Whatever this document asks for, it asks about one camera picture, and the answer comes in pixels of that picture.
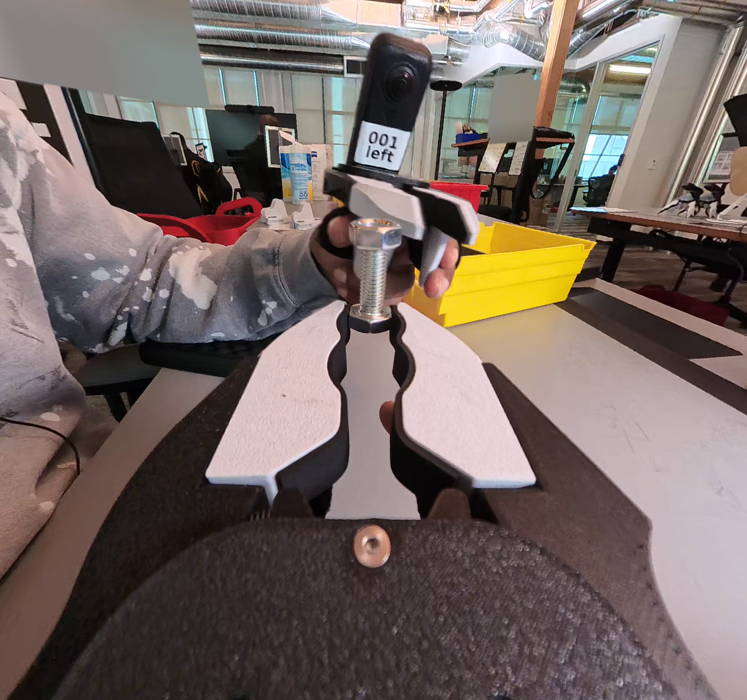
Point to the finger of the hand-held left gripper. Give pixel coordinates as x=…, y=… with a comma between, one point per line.
x=385, y=201
x=461, y=208

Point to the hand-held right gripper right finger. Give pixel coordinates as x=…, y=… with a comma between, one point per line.
x=461, y=414

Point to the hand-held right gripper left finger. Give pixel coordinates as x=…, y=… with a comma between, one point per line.
x=280, y=408

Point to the silver hex bolt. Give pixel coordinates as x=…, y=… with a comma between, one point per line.
x=372, y=280

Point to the yellow plastic bin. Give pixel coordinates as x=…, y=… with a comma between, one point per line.
x=513, y=285

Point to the person's left forearm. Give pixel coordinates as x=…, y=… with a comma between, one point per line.
x=204, y=280

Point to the person's right hand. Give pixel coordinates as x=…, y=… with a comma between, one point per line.
x=386, y=417

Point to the red plastic bin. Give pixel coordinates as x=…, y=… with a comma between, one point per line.
x=461, y=195

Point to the hanging paper sheets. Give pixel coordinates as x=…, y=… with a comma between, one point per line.
x=493, y=157

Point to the black floor lamp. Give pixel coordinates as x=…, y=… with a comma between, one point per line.
x=442, y=128

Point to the small blue bin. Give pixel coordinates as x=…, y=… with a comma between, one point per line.
x=470, y=139

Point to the white cardboard box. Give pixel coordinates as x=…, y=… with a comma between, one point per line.
x=322, y=169

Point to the white plastic holder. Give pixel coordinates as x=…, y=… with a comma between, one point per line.
x=274, y=215
x=304, y=218

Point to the wipes canister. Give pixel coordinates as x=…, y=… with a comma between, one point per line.
x=296, y=177

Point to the black mesh armrest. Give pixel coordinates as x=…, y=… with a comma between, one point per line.
x=198, y=358

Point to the black standing desk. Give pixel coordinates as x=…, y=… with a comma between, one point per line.
x=551, y=137

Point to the white framed tablet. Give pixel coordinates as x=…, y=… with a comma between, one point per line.
x=175, y=151
x=274, y=145

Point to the red tote bag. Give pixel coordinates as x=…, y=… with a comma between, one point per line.
x=227, y=224

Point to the wooden pillar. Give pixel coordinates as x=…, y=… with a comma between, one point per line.
x=557, y=52

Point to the black gold jacket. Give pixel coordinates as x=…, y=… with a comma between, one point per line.
x=204, y=180

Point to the wooden table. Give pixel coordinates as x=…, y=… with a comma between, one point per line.
x=653, y=221

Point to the spare gripper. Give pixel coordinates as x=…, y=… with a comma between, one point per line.
x=680, y=198
x=709, y=198

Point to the red floor bin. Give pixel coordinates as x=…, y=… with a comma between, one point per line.
x=683, y=303

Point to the grey splattered sweatshirt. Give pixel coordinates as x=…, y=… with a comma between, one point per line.
x=35, y=332

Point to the black light flag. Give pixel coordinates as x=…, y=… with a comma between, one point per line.
x=738, y=119

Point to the fiducial marker sign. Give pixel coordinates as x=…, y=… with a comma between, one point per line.
x=41, y=110

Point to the silver ventilation duct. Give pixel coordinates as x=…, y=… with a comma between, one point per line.
x=262, y=2

